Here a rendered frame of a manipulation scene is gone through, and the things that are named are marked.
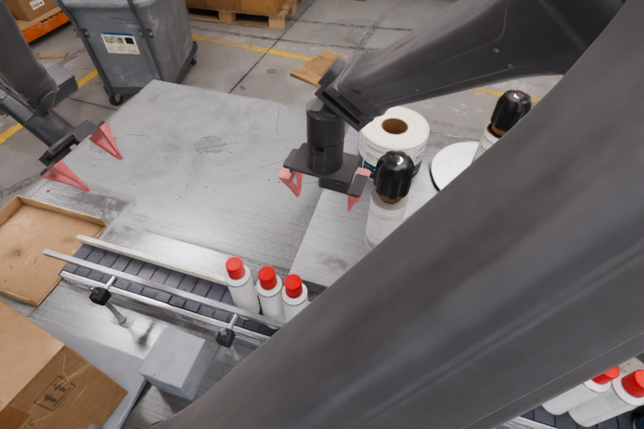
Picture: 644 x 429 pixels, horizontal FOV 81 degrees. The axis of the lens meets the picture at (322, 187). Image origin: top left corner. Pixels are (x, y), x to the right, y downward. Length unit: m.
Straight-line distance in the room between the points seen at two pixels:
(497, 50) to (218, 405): 0.22
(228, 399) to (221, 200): 1.06
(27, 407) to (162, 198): 0.68
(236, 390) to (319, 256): 0.83
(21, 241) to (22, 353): 0.62
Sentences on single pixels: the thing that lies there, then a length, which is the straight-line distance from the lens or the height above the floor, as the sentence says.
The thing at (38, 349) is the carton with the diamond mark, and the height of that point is 1.12.
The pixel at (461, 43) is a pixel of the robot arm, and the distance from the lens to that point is 0.25.
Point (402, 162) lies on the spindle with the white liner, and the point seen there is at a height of 1.18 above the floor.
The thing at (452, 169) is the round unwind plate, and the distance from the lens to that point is 1.25.
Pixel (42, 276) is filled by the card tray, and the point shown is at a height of 0.83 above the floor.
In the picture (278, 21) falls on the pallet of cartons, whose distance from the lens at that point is 4.05.
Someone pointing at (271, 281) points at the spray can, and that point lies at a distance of 0.74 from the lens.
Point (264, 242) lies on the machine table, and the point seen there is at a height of 0.83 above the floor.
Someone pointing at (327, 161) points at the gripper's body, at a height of 1.33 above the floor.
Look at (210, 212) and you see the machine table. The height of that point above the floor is 0.83.
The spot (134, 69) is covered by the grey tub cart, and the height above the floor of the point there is 0.32.
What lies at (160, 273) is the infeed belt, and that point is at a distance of 1.05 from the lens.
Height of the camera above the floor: 1.72
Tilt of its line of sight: 48 degrees down
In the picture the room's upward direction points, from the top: straight up
